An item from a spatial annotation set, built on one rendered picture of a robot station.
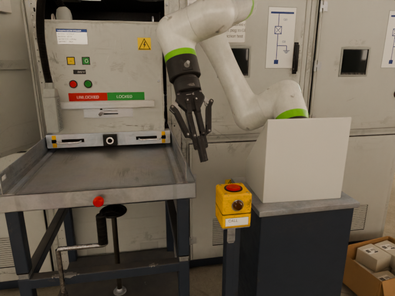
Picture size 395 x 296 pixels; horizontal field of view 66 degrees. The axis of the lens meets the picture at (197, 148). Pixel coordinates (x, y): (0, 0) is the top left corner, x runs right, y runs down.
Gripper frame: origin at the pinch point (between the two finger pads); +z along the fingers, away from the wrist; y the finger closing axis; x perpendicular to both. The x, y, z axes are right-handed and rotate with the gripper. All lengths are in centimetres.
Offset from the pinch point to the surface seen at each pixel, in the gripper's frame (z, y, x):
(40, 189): 0, -47, 24
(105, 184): 2.4, -27.7, 24.0
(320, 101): -21, 93, 65
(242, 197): 15.0, 6.6, -4.7
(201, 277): 63, 12, 106
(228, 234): 24.4, 2.8, 2.5
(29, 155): -15, -53, 43
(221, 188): 11.6, 2.9, -0.4
